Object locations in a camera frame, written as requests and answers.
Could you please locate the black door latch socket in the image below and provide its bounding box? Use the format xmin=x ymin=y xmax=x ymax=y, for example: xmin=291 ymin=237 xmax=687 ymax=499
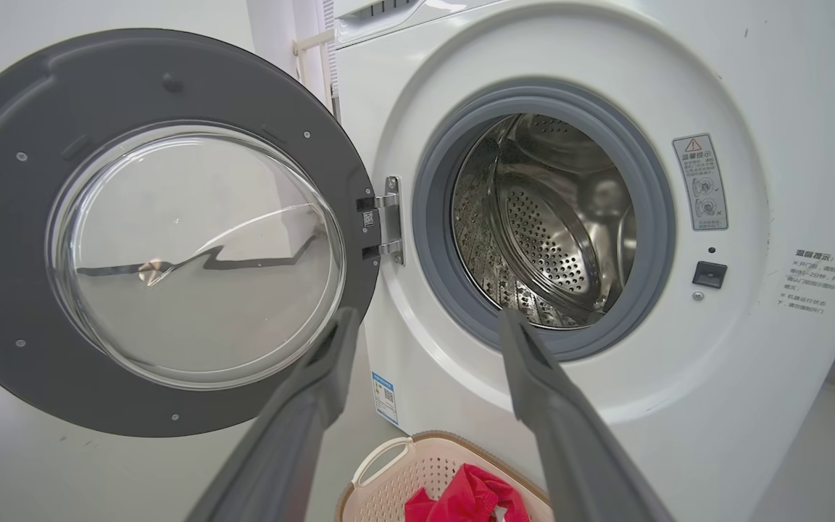
xmin=692 ymin=261 xmax=728 ymax=289

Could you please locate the red garment with white trim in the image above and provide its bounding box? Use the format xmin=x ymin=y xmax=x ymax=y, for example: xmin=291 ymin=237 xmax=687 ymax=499
xmin=404 ymin=464 xmax=531 ymax=522

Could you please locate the clear door glass bowl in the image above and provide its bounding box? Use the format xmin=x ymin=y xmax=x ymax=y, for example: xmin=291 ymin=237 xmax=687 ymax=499
xmin=46 ymin=121 xmax=347 ymax=391

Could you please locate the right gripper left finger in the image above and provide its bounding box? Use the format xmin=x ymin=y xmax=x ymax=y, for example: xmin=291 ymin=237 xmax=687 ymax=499
xmin=186 ymin=307 xmax=362 ymax=522

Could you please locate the blue energy label sticker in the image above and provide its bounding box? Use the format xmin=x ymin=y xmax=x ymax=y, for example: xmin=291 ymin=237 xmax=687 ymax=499
xmin=372 ymin=372 xmax=399 ymax=426

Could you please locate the grey rubber door gasket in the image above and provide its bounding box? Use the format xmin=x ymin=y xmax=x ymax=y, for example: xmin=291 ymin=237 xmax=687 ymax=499
xmin=412 ymin=80 xmax=677 ymax=362

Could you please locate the printed text sticker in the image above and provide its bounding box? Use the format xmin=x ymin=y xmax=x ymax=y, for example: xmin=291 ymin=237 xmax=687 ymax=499
xmin=778 ymin=249 xmax=835 ymax=314

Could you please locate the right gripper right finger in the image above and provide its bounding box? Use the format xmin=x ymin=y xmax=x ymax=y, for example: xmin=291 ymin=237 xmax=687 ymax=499
xmin=497 ymin=308 xmax=676 ymax=522

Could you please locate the metal door hinge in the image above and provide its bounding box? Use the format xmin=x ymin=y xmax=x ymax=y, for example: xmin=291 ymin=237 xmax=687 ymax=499
xmin=356 ymin=176 xmax=405 ymax=265

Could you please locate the white front-load washing machine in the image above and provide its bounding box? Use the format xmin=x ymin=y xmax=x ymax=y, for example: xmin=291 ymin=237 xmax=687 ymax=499
xmin=331 ymin=0 xmax=835 ymax=522

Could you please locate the warning sticker with triangle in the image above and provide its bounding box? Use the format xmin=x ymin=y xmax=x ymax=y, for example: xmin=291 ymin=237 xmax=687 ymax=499
xmin=673 ymin=133 xmax=728 ymax=231

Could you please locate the cream perforated laundry basket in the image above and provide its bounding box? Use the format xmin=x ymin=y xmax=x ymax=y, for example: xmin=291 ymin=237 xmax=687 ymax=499
xmin=336 ymin=431 xmax=556 ymax=522

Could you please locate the steel perforated drum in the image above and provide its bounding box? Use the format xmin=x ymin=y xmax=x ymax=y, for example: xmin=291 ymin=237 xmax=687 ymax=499
xmin=451 ymin=112 xmax=638 ymax=331

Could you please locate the white pipe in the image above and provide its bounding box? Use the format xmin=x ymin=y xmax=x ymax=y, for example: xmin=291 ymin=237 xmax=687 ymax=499
xmin=292 ymin=28 xmax=336 ymax=84

